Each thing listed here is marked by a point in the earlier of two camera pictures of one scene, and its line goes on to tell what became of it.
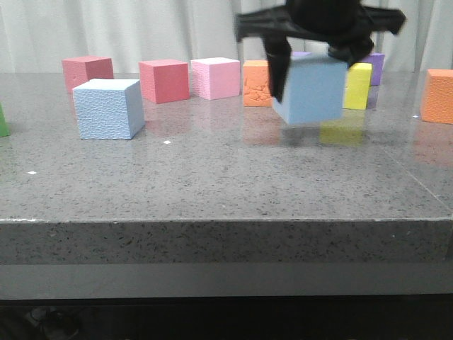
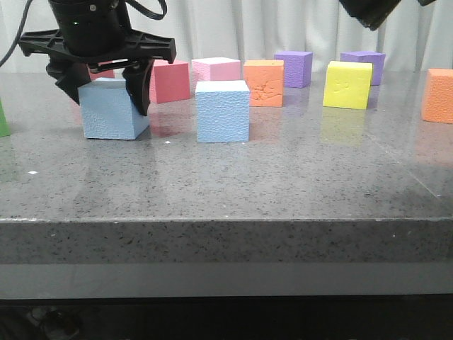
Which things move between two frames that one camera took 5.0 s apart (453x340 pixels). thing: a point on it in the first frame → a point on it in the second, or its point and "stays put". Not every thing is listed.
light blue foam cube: (109, 109) stays put
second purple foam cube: (377, 63) stays put
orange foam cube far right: (437, 98) stays put
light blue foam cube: (316, 89) → (223, 108)
